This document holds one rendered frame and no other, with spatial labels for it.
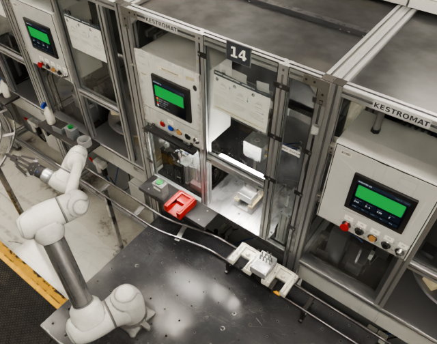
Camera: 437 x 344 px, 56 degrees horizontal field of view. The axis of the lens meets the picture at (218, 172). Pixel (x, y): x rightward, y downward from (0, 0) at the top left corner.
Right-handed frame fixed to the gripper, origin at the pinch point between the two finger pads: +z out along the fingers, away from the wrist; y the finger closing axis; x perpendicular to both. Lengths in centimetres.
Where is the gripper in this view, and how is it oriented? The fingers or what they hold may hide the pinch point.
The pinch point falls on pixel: (11, 156)
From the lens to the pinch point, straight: 267.9
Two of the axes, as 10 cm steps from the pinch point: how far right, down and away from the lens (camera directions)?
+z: -8.8, -4.7, -0.9
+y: 4.7, -8.8, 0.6
